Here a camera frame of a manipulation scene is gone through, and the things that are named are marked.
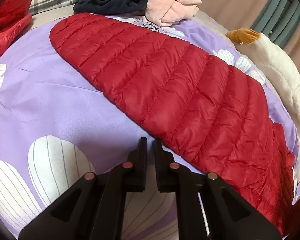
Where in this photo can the teal window frame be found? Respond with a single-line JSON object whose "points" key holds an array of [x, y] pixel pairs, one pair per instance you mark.
{"points": [[278, 20]]}

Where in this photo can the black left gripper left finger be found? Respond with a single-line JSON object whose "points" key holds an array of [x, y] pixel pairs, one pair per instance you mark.
{"points": [[93, 207]]}

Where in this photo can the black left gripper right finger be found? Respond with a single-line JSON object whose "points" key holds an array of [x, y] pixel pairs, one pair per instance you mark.
{"points": [[208, 207]]}

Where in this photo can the pink folded garment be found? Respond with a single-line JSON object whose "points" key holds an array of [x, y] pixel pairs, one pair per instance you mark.
{"points": [[166, 13]]}

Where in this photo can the red quilted down jacket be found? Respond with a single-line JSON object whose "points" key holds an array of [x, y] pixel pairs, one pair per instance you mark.
{"points": [[208, 112]]}

